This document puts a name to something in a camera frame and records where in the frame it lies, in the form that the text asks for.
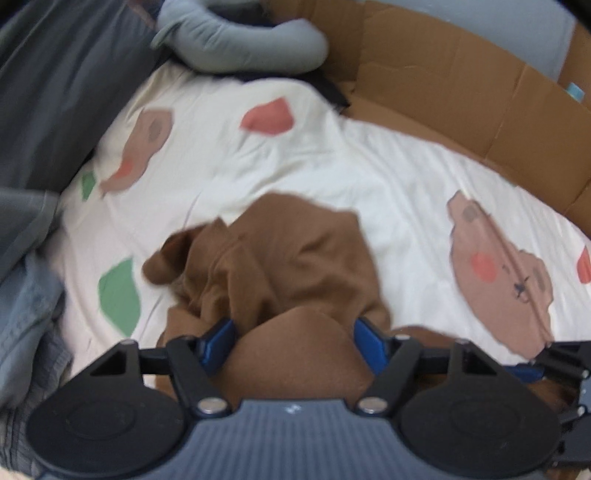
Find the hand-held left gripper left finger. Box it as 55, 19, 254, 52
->
88, 318, 237, 418

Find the folded cardboard sheet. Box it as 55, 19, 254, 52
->
268, 0, 591, 232

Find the brown printed t-shirt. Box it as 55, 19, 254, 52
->
141, 191, 580, 416

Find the blue-grey denim garment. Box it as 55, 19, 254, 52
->
0, 256, 65, 407

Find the white printed blanket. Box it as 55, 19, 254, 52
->
46, 60, 591, 407

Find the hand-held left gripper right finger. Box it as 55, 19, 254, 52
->
353, 316, 503, 418

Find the dark grey cloth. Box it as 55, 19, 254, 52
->
0, 0, 162, 282

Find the small black cloth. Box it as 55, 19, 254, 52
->
305, 69, 352, 109

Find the grey sleeved arm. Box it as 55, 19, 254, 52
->
150, 0, 329, 77

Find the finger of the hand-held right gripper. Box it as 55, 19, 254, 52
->
531, 340, 591, 370
505, 364, 548, 384

